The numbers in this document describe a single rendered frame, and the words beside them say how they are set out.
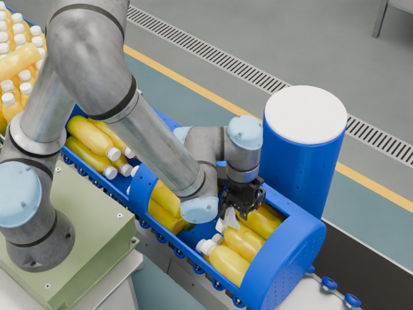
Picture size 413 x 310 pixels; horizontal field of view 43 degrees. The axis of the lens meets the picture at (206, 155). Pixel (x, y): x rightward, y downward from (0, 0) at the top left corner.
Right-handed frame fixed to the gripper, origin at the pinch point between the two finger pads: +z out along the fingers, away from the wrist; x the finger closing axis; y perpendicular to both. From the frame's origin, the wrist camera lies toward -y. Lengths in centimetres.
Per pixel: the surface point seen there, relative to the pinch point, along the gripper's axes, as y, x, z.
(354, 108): -45, 175, 113
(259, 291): 18.7, -11.7, 0.1
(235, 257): 8.0, -7.9, 1.7
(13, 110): -86, -12, 10
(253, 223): 4.8, 3.2, 2.0
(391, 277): 32, 78, 99
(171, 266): -13.2, -11.1, 27.8
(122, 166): -43.9, -1.5, 14.3
